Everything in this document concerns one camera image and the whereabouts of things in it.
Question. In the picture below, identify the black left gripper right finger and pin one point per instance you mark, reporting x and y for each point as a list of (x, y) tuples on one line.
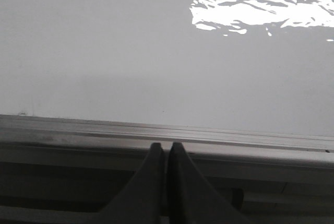
[(192, 199)]

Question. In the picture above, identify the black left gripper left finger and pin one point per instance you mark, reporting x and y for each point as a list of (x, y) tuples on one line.
[(140, 200)]

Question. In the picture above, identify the white whiteboard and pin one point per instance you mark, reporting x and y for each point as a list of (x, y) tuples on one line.
[(257, 65)]

